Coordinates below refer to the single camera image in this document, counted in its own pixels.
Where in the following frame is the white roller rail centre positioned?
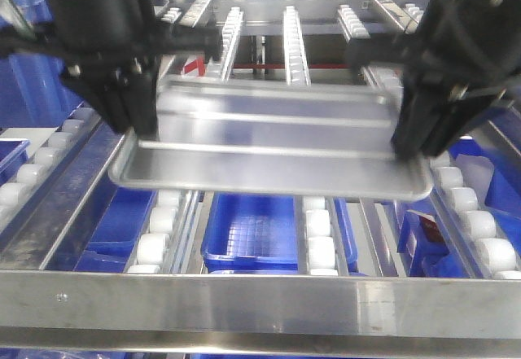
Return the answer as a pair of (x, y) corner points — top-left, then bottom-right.
(282, 6), (311, 86)

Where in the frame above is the silver metal tray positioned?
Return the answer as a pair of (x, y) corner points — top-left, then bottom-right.
(109, 76), (433, 201)

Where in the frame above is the blue bin below centre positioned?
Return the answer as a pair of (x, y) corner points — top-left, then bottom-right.
(201, 193), (298, 273)

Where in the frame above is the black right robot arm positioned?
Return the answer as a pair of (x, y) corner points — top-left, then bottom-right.
(345, 0), (520, 160)

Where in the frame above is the white roller rail right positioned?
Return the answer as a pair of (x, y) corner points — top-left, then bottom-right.
(337, 4), (521, 281)

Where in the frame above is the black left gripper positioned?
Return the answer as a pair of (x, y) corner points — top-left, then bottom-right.
(60, 28), (222, 138)

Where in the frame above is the red metal floor frame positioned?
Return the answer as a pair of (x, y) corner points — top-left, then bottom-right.
(181, 59), (348, 77)

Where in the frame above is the white roller rail left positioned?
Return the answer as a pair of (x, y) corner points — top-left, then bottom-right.
(220, 7), (243, 81)

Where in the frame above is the steel shelf front beam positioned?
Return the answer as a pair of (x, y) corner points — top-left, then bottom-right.
(1, 270), (520, 358)

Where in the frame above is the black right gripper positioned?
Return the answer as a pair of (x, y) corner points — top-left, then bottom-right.
(345, 34), (513, 158)

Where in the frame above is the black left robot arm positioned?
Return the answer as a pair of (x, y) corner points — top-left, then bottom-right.
(46, 0), (222, 138)

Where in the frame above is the white roller rail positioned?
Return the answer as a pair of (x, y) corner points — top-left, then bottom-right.
(282, 6), (311, 86)
(337, 4), (521, 281)
(220, 7), (243, 81)

